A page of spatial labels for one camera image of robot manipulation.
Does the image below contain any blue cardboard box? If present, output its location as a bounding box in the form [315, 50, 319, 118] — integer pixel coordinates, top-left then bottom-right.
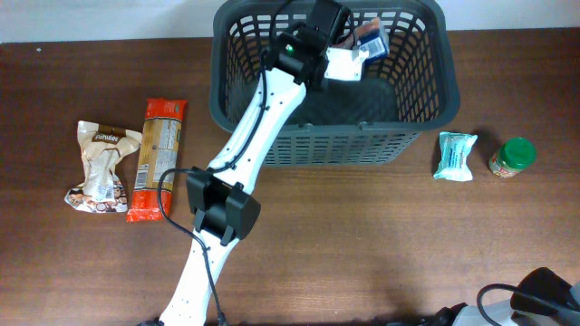
[342, 17, 390, 63]

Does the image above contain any grey plastic basket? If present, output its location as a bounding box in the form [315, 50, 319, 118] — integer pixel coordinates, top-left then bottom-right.
[209, 0, 459, 167]

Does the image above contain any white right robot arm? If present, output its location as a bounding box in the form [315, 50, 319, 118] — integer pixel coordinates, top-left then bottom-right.
[420, 267, 579, 326]

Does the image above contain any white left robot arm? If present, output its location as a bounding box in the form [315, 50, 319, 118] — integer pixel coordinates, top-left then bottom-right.
[150, 1, 354, 325]

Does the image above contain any light green tissue packet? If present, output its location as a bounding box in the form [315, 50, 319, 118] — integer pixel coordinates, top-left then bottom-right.
[433, 131, 478, 182]

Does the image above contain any orange spaghetti package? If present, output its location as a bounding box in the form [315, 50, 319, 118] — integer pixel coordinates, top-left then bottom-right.
[126, 98, 188, 223]

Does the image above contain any green lid jar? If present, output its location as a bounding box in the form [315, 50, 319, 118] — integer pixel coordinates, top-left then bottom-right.
[488, 138, 537, 178]

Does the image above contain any beige crumpled snack bag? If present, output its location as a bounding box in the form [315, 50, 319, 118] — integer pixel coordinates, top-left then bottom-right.
[64, 120, 142, 214]

